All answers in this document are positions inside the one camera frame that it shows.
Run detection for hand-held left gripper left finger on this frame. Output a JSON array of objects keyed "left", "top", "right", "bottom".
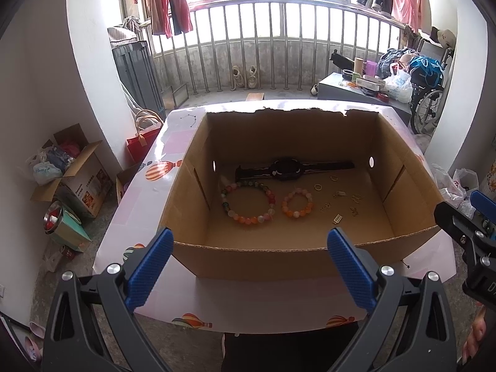
[{"left": 42, "top": 227, "right": 175, "bottom": 372}]

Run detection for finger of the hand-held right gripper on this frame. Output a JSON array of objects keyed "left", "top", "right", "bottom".
[
  {"left": 434, "top": 201, "right": 485, "bottom": 246},
  {"left": 471, "top": 190, "right": 496, "bottom": 221}
]

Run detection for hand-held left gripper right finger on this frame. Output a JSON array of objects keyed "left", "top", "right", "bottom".
[{"left": 327, "top": 227, "right": 460, "bottom": 372}]

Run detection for small pink bead bracelet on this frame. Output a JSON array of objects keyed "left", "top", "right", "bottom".
[{"left": 281, "top": 188, "right": 314, "bottom": 218}]

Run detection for small gold jewelry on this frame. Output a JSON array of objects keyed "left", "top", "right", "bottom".
[{"left": 313, "top": 174, "right": 363, "bottom": 210}]

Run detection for large cardboard box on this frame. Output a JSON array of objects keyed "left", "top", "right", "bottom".
[{"left": 157, "top": 108, "right": 442, "bottom": 281}]

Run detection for large multicolour bead bracelet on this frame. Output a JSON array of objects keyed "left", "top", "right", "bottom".
[{"left": 221, "top": 180, "right": 277, "bottom": 226}]

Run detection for black watch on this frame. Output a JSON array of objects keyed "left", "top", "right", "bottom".
[{"left": 234, "top": 157, "right": 356, "bottom": 184}]

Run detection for person's right hand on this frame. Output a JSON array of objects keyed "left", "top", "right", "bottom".
[{"left": 462, "top": 306, "right": 487, "bottom": 363}]

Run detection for white crumpled plastic bag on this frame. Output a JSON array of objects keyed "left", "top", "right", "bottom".
[{"left": 430, "top": 163, "right": 480, "bottom": 218}]

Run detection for teal carton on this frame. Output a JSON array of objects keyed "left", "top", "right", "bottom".
[{"left": 50, "top": 209, "right": 92, "bottom": 255}]

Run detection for small empty cardboard box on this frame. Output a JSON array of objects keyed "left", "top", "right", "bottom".
[{"left": 115, "top": 165, "right": 141, "bottom": 203}]

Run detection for pink printed tablecloth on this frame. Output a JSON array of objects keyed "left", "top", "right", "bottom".
[{"left": 93, "top": 99, "right": 456, "bottom": 334}]

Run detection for open cardboard box with clutter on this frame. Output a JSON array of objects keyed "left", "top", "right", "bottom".
[{"left": 30, "top": 124, "right": 113, "bottom": 218}]

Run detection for steel bowl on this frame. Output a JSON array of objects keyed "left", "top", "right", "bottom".
[{"left": 43, "top": 200, "right": 64, "bottom": 235}]

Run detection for wheelchair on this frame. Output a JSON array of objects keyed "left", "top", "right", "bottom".
[{"left": 409, "top": 41, "right": 455, "bottom": 136}]

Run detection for red tote bag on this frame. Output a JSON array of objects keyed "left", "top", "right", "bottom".
[{"left": 126, "top": 109, "right": 164, "bottom": 164}]

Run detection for white blue plastic bag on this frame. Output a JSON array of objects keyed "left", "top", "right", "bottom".
[{"left": 26, "top": 151, "right": 63, "bottom": 185}]

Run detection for white shopping bag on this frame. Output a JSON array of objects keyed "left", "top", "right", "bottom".
[{"left": 382, "top": 68, "right": 414, "bottom": 104}]

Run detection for pile of blue clothes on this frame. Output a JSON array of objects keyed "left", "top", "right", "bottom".
[{"left": 378, "top": 48, "right": 445, "bottom": 86}]

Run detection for grey low table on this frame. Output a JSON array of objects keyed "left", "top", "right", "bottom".
[{"left": 318, "top": 72, "right": 414, "bottom": 125}]

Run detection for leaning picture frames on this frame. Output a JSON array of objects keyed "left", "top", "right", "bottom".
[{"left": 160, "top": 83, "right": 190, "bottom": 109}]

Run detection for beige hat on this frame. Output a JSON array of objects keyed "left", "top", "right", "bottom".
[{"left": 430, "top": 27, "right": 458, "bottom": 49}]

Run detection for grey metal cabinet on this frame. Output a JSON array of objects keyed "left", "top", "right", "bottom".
[{"left": 110, "top": 41, "right": 168, "bottom": 116}]

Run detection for light pink hanging shirt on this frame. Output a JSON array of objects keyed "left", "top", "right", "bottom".
[{"left": 389, "top": 0, "right": 425, "bottom": 32}]

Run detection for cloth bundle on cabinet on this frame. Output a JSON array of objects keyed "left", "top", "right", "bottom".
[{"left": 107, "top": 15, "right": 141, "bottom": 44}]

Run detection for metal balcony railing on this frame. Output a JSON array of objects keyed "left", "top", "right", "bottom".
[{"left": 149, "top": 0, "right": 408, "bottom": 92}]

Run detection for dusty pink hanging jacket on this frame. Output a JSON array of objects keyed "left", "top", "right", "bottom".
[{"left": 145, "top": 0, "right": 173, "bottom": 38}]

